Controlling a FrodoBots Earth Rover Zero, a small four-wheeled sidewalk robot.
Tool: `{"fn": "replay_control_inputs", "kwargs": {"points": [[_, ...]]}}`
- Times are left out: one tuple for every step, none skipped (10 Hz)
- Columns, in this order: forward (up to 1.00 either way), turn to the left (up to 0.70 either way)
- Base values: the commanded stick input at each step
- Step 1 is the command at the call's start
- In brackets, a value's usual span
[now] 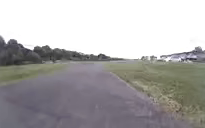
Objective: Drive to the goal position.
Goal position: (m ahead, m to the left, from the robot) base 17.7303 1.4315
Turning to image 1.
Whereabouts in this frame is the grey asphalt path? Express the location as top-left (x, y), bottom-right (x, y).
top-left (0, 62), bottom-right (191, 128)

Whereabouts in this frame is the grass field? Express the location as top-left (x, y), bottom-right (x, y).
top-left (0, 62), bottom-right (71, 88)
top-left (103, 60), bottom-right (205, 128)

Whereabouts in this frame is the row of trees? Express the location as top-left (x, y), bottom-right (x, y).
top-left (0, 32), bottom-right (124, 67)

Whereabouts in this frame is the row of buildings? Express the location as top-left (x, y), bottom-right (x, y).
top-left (159, 48), bottom-right (205, 65)

